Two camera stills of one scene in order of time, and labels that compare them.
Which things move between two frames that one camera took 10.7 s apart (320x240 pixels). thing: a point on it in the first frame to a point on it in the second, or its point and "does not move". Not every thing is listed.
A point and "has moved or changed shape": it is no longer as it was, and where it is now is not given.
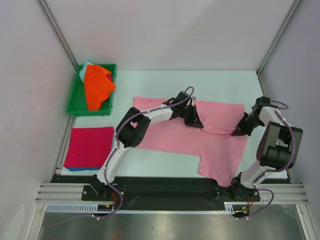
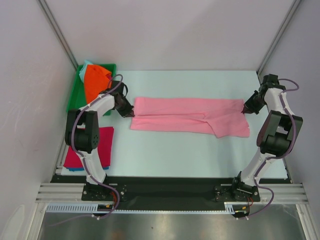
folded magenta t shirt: (89, 147) does not move
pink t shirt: (221, 154) has moved or changed shape
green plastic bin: (77, 104) does not move
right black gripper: (246, 123) to (251, 105)
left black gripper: (194, 121) to (128, 112)
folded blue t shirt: (72, 169) does not move
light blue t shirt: (82, 72) does not move
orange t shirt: (98, 87) does not move
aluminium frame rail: (71, 193) does not move
